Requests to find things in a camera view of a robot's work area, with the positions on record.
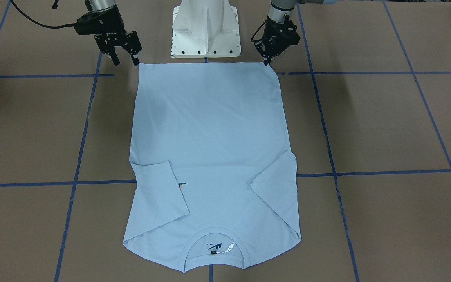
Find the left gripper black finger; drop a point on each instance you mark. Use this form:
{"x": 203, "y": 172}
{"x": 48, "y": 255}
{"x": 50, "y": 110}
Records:
{"x": 267, "y": 60}

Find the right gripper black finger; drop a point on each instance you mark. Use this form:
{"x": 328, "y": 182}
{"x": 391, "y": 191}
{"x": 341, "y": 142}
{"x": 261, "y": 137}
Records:
{"x": 135, "y": 58}

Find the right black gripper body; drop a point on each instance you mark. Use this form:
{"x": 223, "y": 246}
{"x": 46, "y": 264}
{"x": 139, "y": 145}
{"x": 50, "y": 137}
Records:
{"x": 110, "y": 22}

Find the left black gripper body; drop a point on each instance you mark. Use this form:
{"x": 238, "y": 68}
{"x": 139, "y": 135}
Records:
{"x": 275, "y": 28}

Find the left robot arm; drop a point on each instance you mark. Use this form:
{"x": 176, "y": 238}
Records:
{"x": 280, "y": 8}

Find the light blue polo shirt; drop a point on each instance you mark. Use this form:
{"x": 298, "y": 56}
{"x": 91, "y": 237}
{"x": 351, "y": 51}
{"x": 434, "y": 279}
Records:
{"x": 215, "y": 173}

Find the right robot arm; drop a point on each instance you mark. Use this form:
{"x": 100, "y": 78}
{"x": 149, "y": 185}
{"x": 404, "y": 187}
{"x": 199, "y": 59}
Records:
{"x": 100, "y": 5}

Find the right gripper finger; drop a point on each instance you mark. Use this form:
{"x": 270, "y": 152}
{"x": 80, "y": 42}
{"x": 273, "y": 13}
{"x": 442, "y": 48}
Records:
{"x": 114, "y": 58}

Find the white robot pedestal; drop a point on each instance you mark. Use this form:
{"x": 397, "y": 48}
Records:
{"x": 205, "y": 29}

